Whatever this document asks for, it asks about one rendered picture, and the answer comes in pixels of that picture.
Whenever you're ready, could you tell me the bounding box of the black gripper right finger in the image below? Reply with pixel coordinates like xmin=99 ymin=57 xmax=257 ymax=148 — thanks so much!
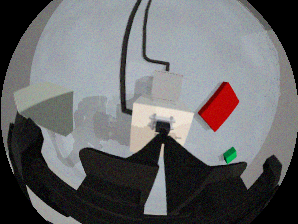
xmin=164 ymin=135 xmax=247 ymax=216

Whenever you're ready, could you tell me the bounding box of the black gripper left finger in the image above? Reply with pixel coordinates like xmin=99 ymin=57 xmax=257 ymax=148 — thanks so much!
xmin=78 ymin=135 xmax=162 ymax=206

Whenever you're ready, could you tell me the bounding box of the red rectangular block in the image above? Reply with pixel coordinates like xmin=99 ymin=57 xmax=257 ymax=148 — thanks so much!
xmin=198 ymin=81 xmax=239 ymax=132

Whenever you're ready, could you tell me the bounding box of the small green block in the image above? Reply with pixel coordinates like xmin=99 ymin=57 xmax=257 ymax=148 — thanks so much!
xmin=223 ymin=147 xmax=237 ymax=164

